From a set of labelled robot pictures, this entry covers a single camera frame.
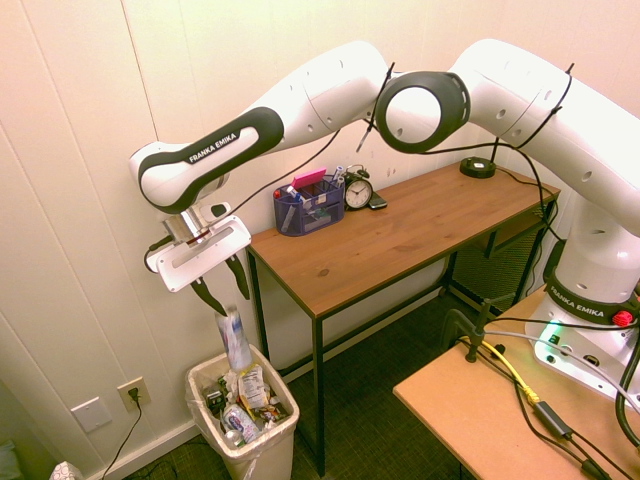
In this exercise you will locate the black round lamp base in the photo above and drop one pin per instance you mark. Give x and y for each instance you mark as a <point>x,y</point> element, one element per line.
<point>477,167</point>

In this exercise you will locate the red knob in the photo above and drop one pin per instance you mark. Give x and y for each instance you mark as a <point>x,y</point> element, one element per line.
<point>623,318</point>

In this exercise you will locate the black metal clamp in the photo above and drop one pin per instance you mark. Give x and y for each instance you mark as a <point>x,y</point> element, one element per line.
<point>452,325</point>

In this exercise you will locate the beige wall power outlet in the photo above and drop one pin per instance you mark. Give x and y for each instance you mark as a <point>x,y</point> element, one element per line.
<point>140,392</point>

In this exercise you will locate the beige plastic trash bin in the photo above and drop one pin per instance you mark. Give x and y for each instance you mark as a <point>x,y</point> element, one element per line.
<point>270,450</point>

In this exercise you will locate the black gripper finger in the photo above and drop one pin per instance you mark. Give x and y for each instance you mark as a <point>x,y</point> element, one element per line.
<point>207,296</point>
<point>240,275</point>

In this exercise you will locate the black twin-bell alarm clock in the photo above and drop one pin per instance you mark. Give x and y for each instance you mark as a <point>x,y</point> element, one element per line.
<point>359,194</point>

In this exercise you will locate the white patterned tissue box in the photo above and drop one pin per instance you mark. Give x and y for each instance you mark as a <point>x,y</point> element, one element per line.
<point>67,472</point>

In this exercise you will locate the crumpled snack wrapper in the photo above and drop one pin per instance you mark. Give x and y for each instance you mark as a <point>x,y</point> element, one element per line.
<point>252,387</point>

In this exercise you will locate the beige blank wall plate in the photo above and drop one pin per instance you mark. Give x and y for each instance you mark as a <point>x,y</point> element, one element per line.
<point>91,415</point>

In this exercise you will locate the wooden desk black metal frame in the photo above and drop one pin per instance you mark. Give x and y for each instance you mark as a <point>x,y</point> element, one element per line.
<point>400,225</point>

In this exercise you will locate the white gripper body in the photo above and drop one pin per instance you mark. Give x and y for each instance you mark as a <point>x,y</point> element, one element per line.
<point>200,255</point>

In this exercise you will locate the blue mesh desk organizer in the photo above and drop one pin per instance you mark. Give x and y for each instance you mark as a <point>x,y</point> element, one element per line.
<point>300,217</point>

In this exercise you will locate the white plastic bottle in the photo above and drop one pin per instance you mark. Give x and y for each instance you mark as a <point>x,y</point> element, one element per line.
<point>234,340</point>

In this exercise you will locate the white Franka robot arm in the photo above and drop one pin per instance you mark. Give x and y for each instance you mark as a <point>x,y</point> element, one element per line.
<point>525,90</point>

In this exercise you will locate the black mobile phone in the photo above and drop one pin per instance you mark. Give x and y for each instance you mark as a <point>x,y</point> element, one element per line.
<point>378,201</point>

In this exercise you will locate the white marker blue cap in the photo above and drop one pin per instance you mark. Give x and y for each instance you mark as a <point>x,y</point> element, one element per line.
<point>339,176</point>

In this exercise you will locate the crushed plastic bottle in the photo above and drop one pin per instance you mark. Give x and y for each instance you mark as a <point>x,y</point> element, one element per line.
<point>240,422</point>

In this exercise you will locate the pink sticky note pad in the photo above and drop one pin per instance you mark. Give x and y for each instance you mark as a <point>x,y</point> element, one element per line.
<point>310,177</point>

